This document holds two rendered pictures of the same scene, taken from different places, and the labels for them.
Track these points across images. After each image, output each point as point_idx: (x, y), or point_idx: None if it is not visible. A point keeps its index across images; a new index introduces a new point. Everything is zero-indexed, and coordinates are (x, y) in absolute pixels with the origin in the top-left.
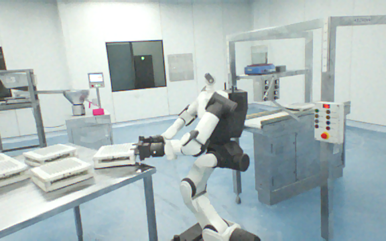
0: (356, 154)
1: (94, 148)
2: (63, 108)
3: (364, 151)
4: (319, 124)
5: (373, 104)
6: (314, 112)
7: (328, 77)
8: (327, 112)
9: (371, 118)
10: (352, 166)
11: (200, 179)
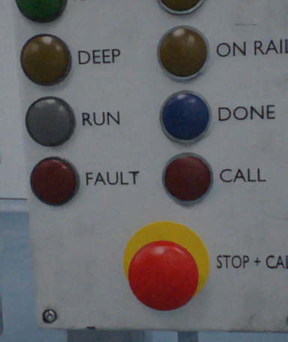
0: (4, 277)
1: None
2: None
3: (16, 264)
4: (89, 149)
5: (1, 157)
6: (13, 19)
7: None
8: None
9: (1, 187)
10: (8, 316)
11: None
